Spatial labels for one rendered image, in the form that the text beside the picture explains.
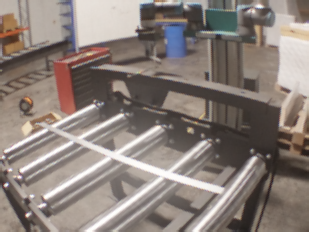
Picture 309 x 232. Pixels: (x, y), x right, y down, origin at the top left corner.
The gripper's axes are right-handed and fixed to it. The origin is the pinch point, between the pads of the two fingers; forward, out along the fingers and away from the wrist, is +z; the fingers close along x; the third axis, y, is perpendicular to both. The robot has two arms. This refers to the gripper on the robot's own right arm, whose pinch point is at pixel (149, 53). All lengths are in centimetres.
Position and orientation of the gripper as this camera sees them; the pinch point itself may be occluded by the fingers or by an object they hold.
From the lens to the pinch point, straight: 162.0
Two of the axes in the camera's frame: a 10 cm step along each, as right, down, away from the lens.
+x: -7.8, -2.4, 5.9
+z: 0.6, 9.0, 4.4
